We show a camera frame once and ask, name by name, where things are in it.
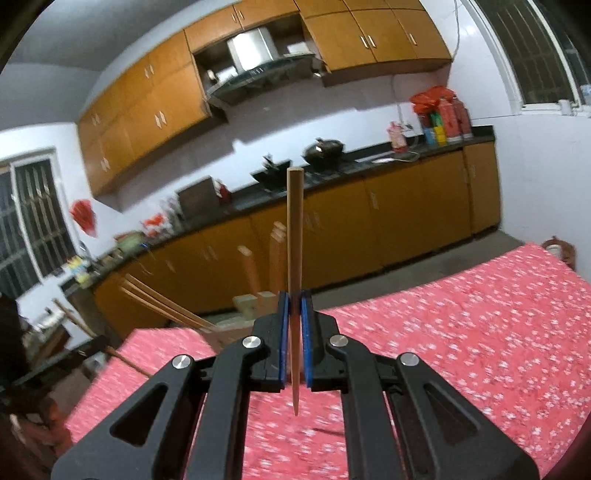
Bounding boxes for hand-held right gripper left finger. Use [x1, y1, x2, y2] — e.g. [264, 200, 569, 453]
[51, 290, 291, 480]

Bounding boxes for colourful small boxes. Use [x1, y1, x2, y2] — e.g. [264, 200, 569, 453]
[422, 111, 448, 146]

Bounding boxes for green basin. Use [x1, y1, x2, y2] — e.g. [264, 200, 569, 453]
[115, 231, 146, 252]

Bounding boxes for wooden base cabinets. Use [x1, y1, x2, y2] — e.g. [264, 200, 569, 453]
[92, 141, 502, 342]

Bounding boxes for green perforated utensil holder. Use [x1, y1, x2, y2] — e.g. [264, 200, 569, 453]
[203, 291, 278, 356]

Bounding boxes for red bag hanging on wall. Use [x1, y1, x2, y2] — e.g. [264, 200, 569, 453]
[69, 198, 100, 238]

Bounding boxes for thin bamboo chopstick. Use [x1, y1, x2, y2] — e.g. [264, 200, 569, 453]
[119, 282, 218, 334]
[124, 273, 219, 329]

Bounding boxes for red floral tablecloth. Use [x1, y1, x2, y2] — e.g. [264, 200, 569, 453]
[65, 242, 591, 480]

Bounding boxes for dark pot with lid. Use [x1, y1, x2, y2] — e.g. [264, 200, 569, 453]
[302, 137, 347, 169]

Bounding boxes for brown wooden chopstick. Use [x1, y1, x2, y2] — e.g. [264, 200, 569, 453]
[53, 299, 151, 378]

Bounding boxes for black wok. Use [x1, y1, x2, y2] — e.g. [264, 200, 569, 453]
[250, 156, 293, 188]

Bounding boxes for barred window near sink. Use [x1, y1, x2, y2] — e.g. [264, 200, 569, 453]
[0, 148, 79, 301]

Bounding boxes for steel range hood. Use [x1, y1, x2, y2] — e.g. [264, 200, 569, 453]
[203, 27, 324, 109]

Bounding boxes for black kitchen countertop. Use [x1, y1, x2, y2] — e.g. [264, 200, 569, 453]
[60, 126, 495, 296]

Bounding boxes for red-brown wooden chopstick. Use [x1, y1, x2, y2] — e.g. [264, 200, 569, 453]
[237, 246, 260, 296]

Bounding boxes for dark cutting board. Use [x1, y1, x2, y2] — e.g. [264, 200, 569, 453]
[177, 178, 218, 220]

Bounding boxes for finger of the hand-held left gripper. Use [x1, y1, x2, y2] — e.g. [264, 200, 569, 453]
[9, 336, 112, 388]

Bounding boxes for long wooden wall cabinets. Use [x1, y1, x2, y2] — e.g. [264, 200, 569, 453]
[76, 30, 227, 197]

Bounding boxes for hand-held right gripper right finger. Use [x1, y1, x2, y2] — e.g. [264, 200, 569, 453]
[300, 290, 540, 480]

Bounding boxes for red and white plastic bag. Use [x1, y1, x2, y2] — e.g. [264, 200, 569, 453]
[141, 213, 174, 236]

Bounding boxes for large red plastic bag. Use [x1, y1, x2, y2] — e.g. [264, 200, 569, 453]
[410, 85, 474, 141]

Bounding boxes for pink patterned container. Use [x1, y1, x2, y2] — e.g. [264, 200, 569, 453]
[388, 121, 409, 153]

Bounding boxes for wooden wall cabinets beside hood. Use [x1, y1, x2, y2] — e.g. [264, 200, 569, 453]
[185, 0, 453, 75]

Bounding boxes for white framed barred window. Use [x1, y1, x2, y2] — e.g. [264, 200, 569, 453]
[473, 0, 591, 114]

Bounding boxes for tapered light wooden chopstick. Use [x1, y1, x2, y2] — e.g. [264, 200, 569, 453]
[286, 167, 304, 417]

